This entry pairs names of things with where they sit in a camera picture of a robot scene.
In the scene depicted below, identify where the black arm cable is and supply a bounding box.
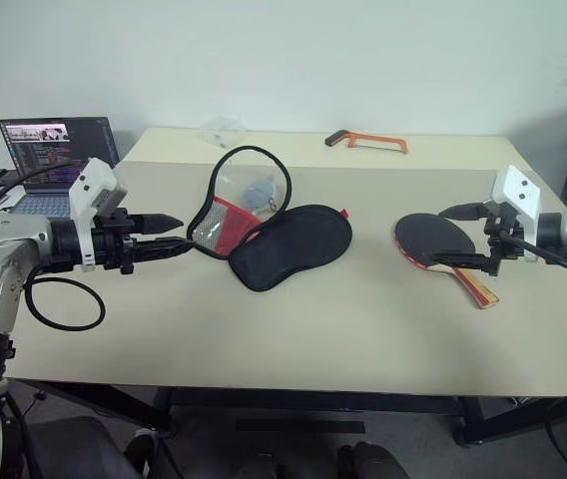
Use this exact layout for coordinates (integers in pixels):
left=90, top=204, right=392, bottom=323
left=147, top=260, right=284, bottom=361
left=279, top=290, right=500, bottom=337
left=11, top=158, right=107, bottom=332
left=497, top=228, right=567, bottom=321

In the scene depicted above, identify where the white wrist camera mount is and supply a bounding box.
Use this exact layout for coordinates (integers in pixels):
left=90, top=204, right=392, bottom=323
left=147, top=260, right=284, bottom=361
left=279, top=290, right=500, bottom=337
left=68, top=157, right=130, bottom=271
left=491, top=165, right=544, bottom=263

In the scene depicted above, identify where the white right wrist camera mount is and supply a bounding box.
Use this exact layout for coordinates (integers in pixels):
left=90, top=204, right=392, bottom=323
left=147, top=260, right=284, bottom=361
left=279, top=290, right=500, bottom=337
left=491, top=165, right=544, bottom=263

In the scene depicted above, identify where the black rubber table tennis paddle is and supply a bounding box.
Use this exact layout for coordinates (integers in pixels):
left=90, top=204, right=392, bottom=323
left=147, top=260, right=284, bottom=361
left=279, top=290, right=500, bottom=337
left=393, top=213, right=501, bottom=311

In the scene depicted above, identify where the open laptop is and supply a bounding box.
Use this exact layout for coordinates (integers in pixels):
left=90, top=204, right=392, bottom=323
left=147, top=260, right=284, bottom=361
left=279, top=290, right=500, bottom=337
left=0, top=116, right=121, bottom=222

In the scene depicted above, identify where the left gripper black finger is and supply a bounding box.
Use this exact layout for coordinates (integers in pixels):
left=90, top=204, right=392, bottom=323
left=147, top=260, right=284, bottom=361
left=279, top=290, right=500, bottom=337
left=133, top=238, right=198, bottom=263
left=128, top=213, right=186, bottom=235

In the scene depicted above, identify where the black red paddle case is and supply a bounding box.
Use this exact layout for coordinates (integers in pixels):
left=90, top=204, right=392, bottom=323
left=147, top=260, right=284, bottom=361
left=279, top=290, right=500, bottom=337
left=186, top=145, right=354, bottom=293

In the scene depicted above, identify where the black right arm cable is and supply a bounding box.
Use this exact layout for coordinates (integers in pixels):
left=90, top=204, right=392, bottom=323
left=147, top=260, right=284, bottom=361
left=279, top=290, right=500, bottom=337
left=497, top=228, right=567, bottom=321

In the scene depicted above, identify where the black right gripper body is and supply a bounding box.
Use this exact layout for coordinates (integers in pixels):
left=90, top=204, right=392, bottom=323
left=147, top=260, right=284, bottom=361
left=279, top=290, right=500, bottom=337
left=482, top=201, right=527, bottom=277

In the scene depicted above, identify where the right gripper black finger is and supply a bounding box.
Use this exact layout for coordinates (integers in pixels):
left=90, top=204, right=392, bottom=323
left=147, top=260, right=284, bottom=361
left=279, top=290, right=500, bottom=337
left=437, top=201, right=490, bottom=222
left=421, top=250, right=493, bottom=269

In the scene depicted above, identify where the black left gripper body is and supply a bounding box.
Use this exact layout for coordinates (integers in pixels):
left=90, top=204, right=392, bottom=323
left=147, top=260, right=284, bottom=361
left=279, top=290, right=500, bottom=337
left=92, top=209, right=138, bottom=276

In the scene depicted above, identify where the blue white plush toy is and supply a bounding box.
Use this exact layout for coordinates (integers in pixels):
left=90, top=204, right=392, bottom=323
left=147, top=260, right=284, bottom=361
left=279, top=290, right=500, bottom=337
left=241, top=175, right=281, bottom=215

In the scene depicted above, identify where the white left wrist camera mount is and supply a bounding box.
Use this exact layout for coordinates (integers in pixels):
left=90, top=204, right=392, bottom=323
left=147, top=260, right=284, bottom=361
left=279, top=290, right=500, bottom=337
left=68, top=157, right=130, bottom=271

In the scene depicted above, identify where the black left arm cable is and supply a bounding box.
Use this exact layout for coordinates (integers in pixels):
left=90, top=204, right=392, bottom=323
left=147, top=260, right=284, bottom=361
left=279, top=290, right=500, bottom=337
left=11, top=158, right=107, bottom=332

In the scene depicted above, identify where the clear plastic bag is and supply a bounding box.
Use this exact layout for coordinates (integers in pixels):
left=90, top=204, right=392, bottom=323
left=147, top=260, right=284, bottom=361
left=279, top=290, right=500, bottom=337
left=199, top=116, right=251, bottom=149

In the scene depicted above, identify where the orange hacksaw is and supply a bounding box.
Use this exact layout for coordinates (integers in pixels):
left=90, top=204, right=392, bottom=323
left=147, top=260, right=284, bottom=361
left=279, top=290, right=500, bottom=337
left=324, top=130, right=409, bottom=157

